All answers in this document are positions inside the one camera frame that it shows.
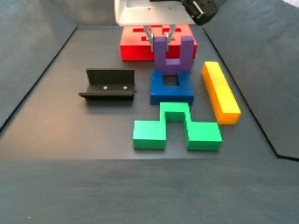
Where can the red board with cutouts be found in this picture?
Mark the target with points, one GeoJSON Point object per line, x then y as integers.
{"type": "Point", "coordinates": [135, 47]}

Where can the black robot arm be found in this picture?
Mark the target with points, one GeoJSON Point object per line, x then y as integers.
{"type": "Point", "coordinates": [202, 10]}

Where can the black angle bracket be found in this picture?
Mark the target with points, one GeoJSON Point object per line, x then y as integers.
{"type": "Point", "coordinates": [110, 84]}

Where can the blue square block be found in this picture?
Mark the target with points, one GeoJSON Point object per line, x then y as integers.
{"type": "Point", "coordinates": [178, 93]}

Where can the purple U-shaped block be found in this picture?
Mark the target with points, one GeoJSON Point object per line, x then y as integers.
{"type": "Point", "coordinates": [171, 66]}

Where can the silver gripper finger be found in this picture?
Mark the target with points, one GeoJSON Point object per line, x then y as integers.
{"type": "Point", "coordinates": [150, 37]}
{"type": "Point", "coordinates": [170, 35]}

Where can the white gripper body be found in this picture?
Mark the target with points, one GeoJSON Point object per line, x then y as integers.
{"type": "Point", "coordinates": [143, 12]}

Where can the green stepped block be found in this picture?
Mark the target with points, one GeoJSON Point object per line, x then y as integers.
{"type": "Point", "coordinates": [202, 135]}

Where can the yellow long block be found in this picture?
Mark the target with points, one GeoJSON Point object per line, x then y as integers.
{"type": "Point", "coordinates": [224, 101]}

